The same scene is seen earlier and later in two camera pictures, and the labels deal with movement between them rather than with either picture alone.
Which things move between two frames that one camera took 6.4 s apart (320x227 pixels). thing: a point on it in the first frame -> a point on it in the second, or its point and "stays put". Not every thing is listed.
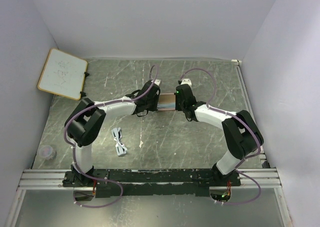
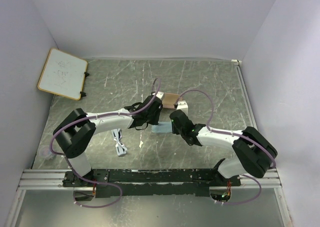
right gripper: x=177 y=107 -> x=174 y=130
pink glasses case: x=166 y=102 stays put
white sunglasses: x=121 y=148 stays put
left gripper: x=154 y=108 -> x=155 y=120
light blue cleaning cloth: x=165 y=105 -> x=163 y=127
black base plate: x=151 y=182 stays put
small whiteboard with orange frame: x=64 y=74 stays put
